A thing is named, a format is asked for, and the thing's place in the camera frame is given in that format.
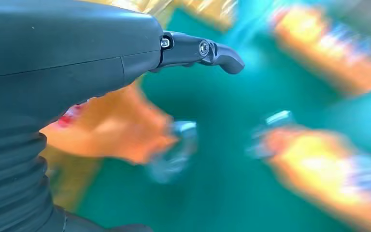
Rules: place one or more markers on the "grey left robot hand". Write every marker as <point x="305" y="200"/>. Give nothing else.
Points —
<point x="60" y="48"/>

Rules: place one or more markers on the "yellow taped cardboard mat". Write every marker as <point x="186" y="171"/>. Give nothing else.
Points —
<point x="70" y="179"/>

